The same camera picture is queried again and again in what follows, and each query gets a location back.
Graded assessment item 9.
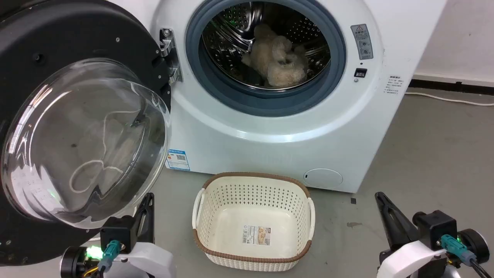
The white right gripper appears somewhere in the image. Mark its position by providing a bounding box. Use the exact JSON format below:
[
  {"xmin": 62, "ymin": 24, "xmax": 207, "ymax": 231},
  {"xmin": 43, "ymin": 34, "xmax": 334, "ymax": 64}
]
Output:
[{"xmin": 375, "ymin": 192, "xmax": 449, "ymax": 278}]

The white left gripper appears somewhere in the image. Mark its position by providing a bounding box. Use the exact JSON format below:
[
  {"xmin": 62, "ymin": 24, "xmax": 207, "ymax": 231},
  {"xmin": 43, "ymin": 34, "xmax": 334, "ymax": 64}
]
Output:
[{"xmin": 111, "ymin": 193, "xmax": 176, "ymax": 278}]

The black washer door with glass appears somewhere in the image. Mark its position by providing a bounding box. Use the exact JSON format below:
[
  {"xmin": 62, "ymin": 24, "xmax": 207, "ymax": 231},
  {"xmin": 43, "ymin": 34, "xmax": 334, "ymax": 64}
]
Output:
[{"xmin": 0, "ymin": 0, "xmax": 173, "ymax": 267}]

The white front-load washing machine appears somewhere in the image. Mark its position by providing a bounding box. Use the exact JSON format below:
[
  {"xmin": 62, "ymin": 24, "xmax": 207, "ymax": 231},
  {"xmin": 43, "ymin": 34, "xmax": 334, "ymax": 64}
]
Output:
[{"xmin": 104, "ymin": 0, "xmax": 448, "ymax": 193}]

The metal door hinge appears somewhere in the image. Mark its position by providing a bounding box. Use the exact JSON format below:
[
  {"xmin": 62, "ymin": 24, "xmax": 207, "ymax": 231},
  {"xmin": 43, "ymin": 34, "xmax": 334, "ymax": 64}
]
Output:
[{"xmin": 159, "ymin": 28, "xmax": 183, "ymax": 84}]

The blue energy label sticker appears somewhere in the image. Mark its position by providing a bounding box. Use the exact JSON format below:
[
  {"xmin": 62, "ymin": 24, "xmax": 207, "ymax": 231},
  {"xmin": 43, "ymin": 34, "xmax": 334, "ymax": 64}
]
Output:
[{"xmin": 166, "ymin": 149, "xmax": 191, "ymax": 171}]

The cream plastic laundry basket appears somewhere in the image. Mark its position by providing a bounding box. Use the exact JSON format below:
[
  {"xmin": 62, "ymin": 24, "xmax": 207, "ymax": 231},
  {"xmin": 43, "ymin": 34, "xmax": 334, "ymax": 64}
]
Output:
[{"xmin": 192, "ymin": 172, "xmax": 316, "ymax": 272}]

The round filter cover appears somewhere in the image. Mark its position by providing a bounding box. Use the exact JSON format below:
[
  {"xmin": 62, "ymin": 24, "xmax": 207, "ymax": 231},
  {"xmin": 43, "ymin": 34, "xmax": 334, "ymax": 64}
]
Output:
[{"xmin": 303, "ymin": 168, "xmax": 343, "ymax": 190}]

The paper label sticker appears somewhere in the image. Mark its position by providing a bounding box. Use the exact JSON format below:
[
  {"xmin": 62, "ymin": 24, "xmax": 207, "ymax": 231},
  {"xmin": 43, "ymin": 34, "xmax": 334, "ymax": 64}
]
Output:
[{"xmin": 242, "ymin": 225, "xmax": 272, "ymax": 246}]

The printed text sticker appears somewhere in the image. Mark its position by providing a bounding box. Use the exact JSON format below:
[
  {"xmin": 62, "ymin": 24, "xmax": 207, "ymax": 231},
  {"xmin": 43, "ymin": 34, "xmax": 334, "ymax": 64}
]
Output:
[{"xmin": 383, "ymin": 75, "xmax": 404, "ymax": 95}]

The black baseboard strip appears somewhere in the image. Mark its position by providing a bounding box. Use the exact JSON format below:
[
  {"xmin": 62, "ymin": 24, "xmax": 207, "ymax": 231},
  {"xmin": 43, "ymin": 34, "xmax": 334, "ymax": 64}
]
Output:
[{"xmin": 409, "ymin": 78, "xmax": 494, "ymax": 96}]

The grey warning sticker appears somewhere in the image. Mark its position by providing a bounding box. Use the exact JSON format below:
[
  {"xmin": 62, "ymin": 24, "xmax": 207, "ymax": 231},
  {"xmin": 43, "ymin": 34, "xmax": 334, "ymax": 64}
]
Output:
[{"xmin": 350, "ymin": 24, "xmax": 374, "ymax": 61}]

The beige plush toy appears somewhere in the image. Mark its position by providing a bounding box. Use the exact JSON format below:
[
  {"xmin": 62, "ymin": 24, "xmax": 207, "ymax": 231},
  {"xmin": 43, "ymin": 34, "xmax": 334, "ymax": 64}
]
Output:
[{"xmin": 241, "ymin": 24, "xmax": 310, "ymax": 88}]

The left teal connector cable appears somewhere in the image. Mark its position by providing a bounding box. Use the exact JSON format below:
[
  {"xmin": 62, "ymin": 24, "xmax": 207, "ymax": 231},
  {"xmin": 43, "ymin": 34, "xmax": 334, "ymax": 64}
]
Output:
[{"xmin": 96, "ymin": 240, "xmax": 122, "ymax": 278}]

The teal connector cable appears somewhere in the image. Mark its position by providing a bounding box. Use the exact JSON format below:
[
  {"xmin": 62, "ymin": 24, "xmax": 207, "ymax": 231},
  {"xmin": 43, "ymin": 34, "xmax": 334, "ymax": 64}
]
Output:
[
  {"xmin": 96, "ymin": 240, "xmax": 122, "ymax": 278},
  {"xmin": 440, "ymin": 234, "xmax": 493, "ymax": 278}
]

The right teal connector cable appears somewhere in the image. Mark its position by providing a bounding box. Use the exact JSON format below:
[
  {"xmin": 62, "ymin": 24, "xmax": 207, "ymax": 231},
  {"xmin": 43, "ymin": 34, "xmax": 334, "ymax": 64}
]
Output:
[{"xmin": 440, "ymin": 234, "xmax": 493, "ymax": 278}]

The white floor cable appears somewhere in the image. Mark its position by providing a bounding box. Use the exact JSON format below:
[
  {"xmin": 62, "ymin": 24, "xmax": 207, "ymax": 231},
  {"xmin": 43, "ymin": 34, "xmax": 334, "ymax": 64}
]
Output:
[{"xmin": 404, "ymin": 92, "xmax": 494, "ymax": 107}]

